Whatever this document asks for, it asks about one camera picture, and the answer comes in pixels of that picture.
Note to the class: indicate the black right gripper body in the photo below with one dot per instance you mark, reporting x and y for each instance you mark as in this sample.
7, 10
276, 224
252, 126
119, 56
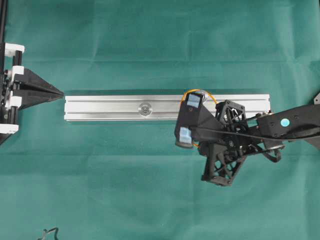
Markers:
224, 138

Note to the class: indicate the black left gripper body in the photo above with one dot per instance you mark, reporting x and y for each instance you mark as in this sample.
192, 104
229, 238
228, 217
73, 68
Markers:
9, 123

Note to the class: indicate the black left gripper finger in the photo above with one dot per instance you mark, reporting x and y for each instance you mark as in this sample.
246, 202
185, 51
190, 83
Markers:
28, 80
26, 99

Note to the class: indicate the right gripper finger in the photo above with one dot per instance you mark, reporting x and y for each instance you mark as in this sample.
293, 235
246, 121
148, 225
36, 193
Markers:
194, 99
184, 138

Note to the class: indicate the orange rubber band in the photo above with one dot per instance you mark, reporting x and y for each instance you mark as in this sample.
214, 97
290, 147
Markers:
194, 90

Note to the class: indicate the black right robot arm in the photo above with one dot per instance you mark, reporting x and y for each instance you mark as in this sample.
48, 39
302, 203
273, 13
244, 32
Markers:
298, 123

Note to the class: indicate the far silver knob shaft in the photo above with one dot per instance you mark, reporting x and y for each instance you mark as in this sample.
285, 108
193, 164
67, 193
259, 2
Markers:
205, 95

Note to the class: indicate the silver knob shaft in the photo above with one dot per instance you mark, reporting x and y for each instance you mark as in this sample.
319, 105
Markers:
205, 95
145, 109

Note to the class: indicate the near silver knob shaft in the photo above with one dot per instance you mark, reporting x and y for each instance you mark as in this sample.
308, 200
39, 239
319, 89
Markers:
145, 109

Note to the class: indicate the green cloth mat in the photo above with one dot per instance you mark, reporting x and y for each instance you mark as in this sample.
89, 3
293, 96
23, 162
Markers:
129, 180

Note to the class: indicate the aluminium extrusion rail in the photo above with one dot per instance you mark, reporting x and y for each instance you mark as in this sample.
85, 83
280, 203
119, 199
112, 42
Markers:
87, 108

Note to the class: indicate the black table frame rail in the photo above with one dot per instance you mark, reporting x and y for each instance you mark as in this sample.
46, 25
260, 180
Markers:
3, 14

